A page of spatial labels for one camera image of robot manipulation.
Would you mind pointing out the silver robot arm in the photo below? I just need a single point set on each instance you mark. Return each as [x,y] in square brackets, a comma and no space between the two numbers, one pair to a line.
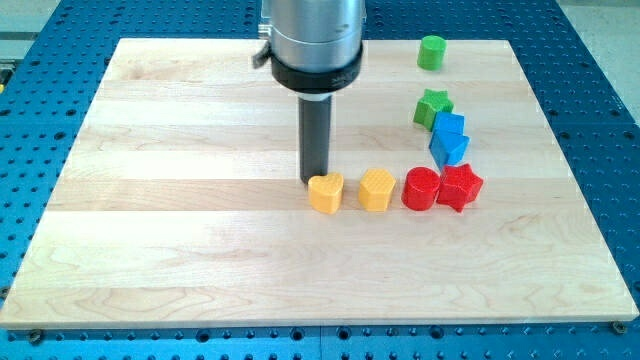
[314,46]

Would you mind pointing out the green star block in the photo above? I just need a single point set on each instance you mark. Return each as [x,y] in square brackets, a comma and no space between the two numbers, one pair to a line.
[429,105]

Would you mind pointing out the red star block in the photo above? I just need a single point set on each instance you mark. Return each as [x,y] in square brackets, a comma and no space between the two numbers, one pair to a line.
[459,186]

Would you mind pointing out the yellow heart block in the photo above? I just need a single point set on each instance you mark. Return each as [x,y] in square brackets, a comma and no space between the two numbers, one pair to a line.
[325,192]

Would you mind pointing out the yellow hexagon block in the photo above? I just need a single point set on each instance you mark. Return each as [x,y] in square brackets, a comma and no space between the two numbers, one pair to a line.
[375,189]

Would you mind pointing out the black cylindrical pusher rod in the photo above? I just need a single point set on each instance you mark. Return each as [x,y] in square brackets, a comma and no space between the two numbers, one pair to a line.
[314,136]

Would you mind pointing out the red cylinder block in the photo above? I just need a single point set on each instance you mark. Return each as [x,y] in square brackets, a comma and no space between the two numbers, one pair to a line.
[420,188]

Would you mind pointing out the light wooden board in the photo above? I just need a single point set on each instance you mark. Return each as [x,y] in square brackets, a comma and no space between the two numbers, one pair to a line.
[180,203]

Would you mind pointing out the blue triangle block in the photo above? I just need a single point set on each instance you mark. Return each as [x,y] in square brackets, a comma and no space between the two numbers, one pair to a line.
[448,148]

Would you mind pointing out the blue cube block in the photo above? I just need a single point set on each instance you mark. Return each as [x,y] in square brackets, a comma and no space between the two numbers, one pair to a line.
[449,122]

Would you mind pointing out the green cylinder block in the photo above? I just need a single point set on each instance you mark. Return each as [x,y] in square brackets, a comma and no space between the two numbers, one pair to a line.
[431,52]

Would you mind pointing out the blue perforated metal table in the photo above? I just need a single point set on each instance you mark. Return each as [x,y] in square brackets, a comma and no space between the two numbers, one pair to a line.
[51,89]

